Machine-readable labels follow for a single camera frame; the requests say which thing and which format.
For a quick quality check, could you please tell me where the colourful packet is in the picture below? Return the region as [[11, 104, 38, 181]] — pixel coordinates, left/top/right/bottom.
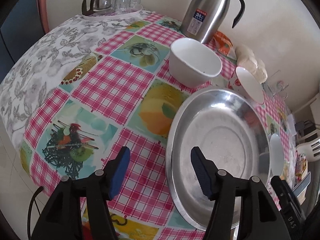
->
[[296, 154, 311, 181]]

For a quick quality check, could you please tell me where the white round tray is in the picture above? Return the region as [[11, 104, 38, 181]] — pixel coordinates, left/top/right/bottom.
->
[[82, 3, 145, 22]]

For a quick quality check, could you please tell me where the stainless steel thermos jug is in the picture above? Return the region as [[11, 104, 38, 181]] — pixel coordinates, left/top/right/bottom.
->
[[180, 0, 247, 45]]

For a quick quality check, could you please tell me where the pink checkered fruit tablecloth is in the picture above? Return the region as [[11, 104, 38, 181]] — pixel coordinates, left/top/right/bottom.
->
[[19, 11, 297, 240]]

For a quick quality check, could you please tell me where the large white bowl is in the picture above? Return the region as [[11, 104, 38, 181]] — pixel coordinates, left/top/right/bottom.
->
[[169, 38, 223, 88]]

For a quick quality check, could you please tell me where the small white bowl red outside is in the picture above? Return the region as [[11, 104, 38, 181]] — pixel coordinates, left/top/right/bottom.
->
[[235, 65, 266, 105]]

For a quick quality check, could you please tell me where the orange snack packet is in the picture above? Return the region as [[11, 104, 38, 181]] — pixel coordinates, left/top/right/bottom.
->
[[213, 31, 235, 57]]

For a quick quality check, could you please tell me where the bag of steamed buns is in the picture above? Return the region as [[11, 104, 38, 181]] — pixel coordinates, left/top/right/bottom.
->
[[236, 44, 268, 84]]

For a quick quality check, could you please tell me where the glass teapot black handle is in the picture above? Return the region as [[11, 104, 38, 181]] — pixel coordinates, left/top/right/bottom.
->
[[82, 0, 116, 17]]

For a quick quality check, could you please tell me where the pink door frame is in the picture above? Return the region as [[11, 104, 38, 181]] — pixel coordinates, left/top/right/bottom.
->
[[36, 0, 50, 34]]

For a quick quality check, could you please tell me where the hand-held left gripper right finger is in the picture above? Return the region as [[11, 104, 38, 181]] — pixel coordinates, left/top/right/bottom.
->
[[190, 146, 292, 240]]

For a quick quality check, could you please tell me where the grey floral tablecloth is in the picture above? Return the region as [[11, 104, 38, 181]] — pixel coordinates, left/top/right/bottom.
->
[[0, 7, 151, 153]]

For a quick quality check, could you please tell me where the white plastic chair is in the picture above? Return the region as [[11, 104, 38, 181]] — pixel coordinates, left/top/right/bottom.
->
[[296, 132, 320, 163]]

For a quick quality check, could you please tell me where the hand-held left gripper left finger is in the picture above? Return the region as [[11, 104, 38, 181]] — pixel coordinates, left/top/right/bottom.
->
[[30, 146, 131, 240]]

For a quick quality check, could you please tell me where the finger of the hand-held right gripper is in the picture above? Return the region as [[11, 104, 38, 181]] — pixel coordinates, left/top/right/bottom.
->
[[271, 175, 300, 213]]

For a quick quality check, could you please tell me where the white plate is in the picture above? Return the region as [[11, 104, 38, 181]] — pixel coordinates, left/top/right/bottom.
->
[[269, 133, 285, 181]]

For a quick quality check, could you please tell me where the large steel basin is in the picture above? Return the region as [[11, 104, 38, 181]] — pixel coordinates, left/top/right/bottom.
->
[[165, 88, 272, 232]]

